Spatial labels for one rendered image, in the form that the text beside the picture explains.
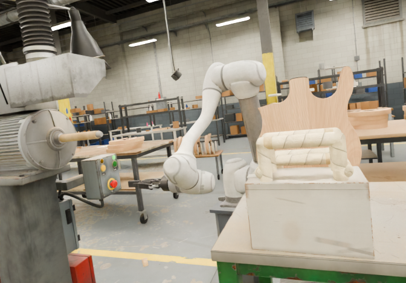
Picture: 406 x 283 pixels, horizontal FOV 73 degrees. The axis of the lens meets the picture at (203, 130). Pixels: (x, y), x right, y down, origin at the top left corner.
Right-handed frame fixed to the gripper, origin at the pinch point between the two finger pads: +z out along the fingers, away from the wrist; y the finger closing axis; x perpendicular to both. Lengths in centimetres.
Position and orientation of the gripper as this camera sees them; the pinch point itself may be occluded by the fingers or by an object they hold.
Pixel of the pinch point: (135, 183)
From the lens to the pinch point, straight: 141.7
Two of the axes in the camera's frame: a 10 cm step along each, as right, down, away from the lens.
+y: 3.4, -1.2, 9.3
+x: -1.2, -9.9, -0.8
